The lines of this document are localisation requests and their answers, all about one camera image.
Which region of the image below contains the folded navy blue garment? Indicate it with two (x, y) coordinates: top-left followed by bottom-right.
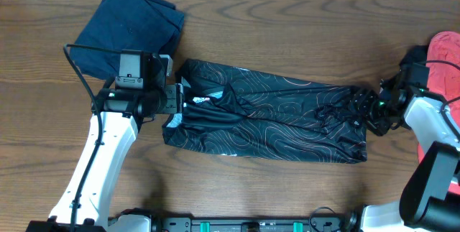
(68, 0), (186, 80)

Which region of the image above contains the red mesh garment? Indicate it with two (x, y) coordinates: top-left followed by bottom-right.
(416, 31), (460, 195)

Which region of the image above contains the black garment under red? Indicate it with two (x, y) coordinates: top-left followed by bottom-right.
(400, 45), (428, 67)

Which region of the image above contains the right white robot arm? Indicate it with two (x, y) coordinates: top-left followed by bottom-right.
(344, 78), (459, 231)

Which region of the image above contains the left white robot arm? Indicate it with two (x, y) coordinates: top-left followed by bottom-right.
(27, 84), (183, 231)

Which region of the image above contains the black orange patterned jersey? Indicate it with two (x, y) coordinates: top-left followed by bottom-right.
(162, 59), (367, 164)

